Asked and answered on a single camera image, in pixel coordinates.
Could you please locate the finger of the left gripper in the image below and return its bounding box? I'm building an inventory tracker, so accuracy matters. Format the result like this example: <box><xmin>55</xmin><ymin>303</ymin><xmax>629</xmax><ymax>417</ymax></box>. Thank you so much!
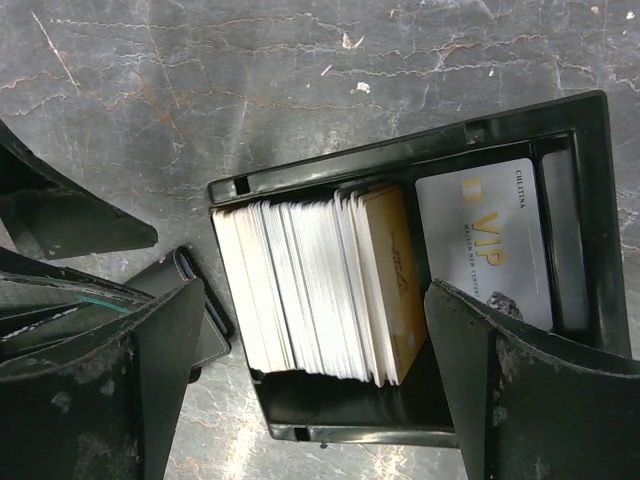
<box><xmin>1</xmin><ymin>124</ymin><xmax>158</xmax><ymax>260</ymax></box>
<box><xmin>1</xmin><ymin>272</ymin><xmax>150</xmax><ymax>350</ymax></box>

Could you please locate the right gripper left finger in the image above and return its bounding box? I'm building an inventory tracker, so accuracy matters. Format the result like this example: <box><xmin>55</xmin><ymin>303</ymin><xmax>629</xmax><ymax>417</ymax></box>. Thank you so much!
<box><xmin>1</xmin><ymin>280</ymin><xmax>204</xmax><ymax>479</ymax></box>

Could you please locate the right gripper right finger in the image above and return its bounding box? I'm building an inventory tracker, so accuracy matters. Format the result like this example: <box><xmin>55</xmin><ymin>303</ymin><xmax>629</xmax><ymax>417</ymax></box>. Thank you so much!
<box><xmin>424</xmin><ymin>280</ymin><xmax>639</xmax><ymax>479</ymax></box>

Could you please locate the black leather card holder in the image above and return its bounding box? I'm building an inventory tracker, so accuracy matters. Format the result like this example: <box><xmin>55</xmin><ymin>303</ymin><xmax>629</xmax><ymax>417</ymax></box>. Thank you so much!
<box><xmin>126</xmin><ymin>246</ymin><xmax>235</xmax><ymax>383</ymax></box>

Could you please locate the black plastic card bin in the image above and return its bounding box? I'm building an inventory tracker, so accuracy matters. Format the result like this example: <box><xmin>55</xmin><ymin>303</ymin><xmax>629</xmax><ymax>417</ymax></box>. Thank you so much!
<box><xmin>208</xmin><ymin>90</ymin><xmax>631</xmax><ymax>448</ymax></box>

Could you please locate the silver VIP card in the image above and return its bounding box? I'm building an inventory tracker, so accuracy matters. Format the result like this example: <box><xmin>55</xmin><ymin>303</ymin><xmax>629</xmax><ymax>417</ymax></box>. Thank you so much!
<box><xmin>415</xmin><ymin>158</ymin><xmax>553</xmax><ymax>330</ymax></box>

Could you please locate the stack of white cards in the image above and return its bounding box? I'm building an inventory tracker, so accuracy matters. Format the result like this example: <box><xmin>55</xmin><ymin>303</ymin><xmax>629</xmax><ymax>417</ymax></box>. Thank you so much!
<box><xmin>212</xmin><ymin>185</ymin><xmax>427</xmax><ymax>387</ymax></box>

